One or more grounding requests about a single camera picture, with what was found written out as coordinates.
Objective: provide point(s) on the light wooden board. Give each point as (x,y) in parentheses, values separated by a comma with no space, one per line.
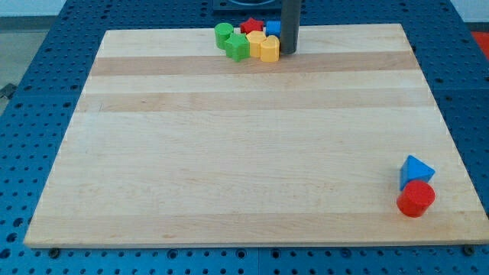
(174,145)

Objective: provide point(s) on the yellow heart block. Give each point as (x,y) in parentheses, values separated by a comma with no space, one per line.
(270,49)

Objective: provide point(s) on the green star block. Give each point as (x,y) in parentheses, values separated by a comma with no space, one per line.
(237,47)

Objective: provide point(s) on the yellow hexagon block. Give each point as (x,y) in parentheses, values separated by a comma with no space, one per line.
(255,38)

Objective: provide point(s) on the green cylinder block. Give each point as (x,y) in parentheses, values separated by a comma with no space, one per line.
(222,32)

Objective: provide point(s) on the red star block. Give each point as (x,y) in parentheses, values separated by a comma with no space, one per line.
(250,25)

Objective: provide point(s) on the blue cube block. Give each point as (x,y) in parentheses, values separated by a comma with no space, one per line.
(272,28)

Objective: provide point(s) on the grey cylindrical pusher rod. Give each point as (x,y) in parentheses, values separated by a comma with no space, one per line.
(289,29)

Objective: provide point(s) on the blue triangle block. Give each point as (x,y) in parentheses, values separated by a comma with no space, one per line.
(414,169)

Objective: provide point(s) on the red cylinder block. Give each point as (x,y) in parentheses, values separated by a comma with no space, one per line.
(416,197)

